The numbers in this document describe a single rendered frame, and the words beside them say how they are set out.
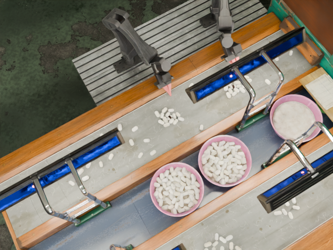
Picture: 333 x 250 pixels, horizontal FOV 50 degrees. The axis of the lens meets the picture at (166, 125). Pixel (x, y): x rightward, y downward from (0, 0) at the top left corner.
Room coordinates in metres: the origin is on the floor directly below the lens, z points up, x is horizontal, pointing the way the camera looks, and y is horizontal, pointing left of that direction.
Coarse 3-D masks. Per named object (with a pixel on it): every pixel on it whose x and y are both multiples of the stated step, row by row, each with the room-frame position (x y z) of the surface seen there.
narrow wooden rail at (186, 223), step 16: (304, 144) 0.45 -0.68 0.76; (320, 144) 0.44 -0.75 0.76; (288, 160) 0.39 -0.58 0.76; (256, 176) 0.33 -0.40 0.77; (272, 176) 0.32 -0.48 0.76; (240, 192) 0.26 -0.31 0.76; (208, 208) 0.21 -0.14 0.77; (176, 224) 0.16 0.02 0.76; (192, 224) 0.15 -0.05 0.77; (160, 240) 0.10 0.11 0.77
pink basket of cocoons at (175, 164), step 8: (160, 168) 0.44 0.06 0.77; (168, 168) 0.44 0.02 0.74; (192, 168) 0.41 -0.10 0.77; (200, 176) 0.37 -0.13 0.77; (152, 184) 0.37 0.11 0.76; (200, 184) 0.33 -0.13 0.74; (152, 192) 0.33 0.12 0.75; (200, 192) 0.29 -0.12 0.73; (152, 200) 0.28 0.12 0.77; (200, 200) 0.25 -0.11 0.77; (160, 208) 0.24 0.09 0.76; (192, 208) 0.22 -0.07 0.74; (176, 216) 0.19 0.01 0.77
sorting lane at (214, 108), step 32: (224, 64) 0.98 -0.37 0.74; (288, 64) 0.93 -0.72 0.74; (160, 96) 0.85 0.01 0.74; (224, 96) 0.79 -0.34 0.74; (256, 96) 0.76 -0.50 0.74; (128, 128) 0.68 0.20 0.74; (160, 128) 0.66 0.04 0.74; (192, 128) 0.63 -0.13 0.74; (96, 160) 0.54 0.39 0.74; (128, 160) 0.51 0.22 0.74; (64, 192) 0.39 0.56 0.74; (32, 224) 0.26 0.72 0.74
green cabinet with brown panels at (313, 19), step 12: (276, 0) 1.28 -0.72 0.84; (288, 0) 1.22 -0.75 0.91; (300, 0) 1.16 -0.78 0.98; (312, 0) 1.10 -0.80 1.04; (324, 0) 1.05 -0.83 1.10; (288, 12) 1.18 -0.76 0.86; (300, 12) 1.13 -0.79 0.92; (312, 12) 1.07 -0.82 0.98; (324, 12) 1.02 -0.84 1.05; (300, 24) 1.09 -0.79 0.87; (312, 24) 1.04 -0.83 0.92; (324, 24) 0.99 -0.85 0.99; (312, 36) 1.00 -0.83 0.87; (324, 36) 0.96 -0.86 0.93; (324, 48) 0.92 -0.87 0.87
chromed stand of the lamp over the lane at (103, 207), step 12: (72, 168) 0.40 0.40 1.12; (36, 180) 0.38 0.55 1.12; (84, 192) 0.30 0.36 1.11; (48, 204) 0.27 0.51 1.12; (84, 204) 0.28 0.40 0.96; (96, 204) 0.29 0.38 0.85; (108, 204) 0.30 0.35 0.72; (60, 216) 0.24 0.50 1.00; (72, 216) 0.25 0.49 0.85; (84, 216) 0.26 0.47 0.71
